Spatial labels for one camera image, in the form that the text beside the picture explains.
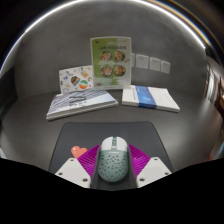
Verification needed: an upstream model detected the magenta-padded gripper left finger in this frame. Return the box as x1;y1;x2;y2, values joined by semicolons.
54;144;101;190

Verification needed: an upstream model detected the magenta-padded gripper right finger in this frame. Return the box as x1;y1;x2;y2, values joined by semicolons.
127;143;173;189

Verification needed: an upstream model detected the green and white computer mouse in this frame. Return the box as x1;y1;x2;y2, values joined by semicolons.
97;135;130;183

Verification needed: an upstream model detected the dark grey mouse pad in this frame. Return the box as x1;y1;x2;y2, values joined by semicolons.
48;121;175;191

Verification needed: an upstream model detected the grey striped magazine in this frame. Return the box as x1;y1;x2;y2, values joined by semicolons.
45;88;120;122

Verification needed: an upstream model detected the white book with blue band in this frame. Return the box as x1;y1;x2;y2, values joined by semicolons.
121;84;181;113

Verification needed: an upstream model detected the green food menu stand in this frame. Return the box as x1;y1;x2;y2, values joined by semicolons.
89;35;133;91

